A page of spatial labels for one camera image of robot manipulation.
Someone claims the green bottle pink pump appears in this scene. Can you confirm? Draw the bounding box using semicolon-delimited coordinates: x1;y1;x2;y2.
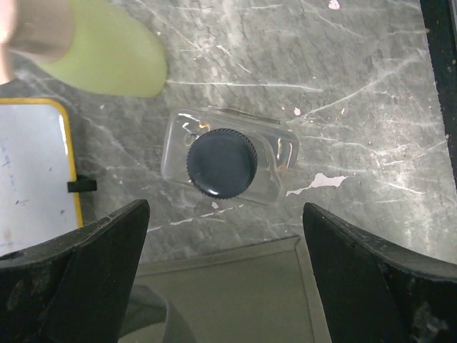
1;1;167;98

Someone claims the green canvas bag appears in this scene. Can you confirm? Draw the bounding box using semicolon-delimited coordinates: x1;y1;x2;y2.
122;236;331;342

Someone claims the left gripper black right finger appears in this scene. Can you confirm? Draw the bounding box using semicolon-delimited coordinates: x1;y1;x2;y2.
302;203;456;342

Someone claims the clear square bottle black cap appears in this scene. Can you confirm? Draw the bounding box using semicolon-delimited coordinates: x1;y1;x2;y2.
160;106;301;205

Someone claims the small whiteboard wooden frame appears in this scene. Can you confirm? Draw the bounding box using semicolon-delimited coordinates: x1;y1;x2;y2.
1;98;83;255

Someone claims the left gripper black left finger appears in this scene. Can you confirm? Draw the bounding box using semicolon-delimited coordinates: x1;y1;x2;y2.
1;199;150;342

